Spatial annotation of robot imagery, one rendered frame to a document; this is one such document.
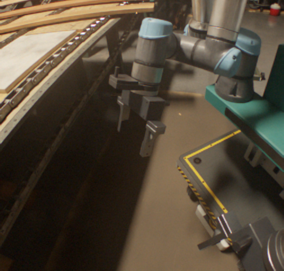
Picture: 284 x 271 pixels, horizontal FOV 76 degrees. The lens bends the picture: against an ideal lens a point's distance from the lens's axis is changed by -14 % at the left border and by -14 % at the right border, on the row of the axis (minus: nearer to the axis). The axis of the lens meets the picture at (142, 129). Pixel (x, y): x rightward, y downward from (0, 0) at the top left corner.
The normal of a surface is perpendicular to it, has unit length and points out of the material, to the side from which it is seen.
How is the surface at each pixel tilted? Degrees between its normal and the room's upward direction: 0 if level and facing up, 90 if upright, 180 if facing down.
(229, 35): 75
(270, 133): 0
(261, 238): 25
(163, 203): 0
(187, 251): 0
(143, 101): 67
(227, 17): 71
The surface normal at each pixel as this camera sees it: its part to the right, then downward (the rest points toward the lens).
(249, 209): -0.08, -0.70
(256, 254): -0.89, 0.00
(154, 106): 0.52, 0.47
